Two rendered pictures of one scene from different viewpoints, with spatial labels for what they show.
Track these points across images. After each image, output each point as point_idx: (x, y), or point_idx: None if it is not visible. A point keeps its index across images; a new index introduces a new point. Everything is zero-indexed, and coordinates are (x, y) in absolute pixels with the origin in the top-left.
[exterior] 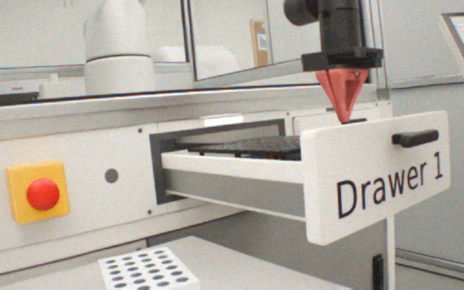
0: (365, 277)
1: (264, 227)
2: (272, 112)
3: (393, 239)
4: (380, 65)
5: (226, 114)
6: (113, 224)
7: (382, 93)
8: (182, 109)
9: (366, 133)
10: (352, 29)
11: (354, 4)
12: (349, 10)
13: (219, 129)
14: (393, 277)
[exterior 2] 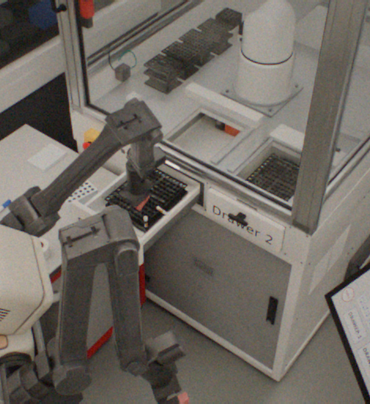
0: (261, 298)
1: (190, 215)
2: (197, 177)
3: (293, 306)
4: (133, 206)
5: (170, 162)
6: (122, 165)
7: (300, 226)
8: None
9: (89, 215)
10: (128, 186)
11: (129, 179)
12: (128, 180)
13: (166, 165)
14: (288, 324)
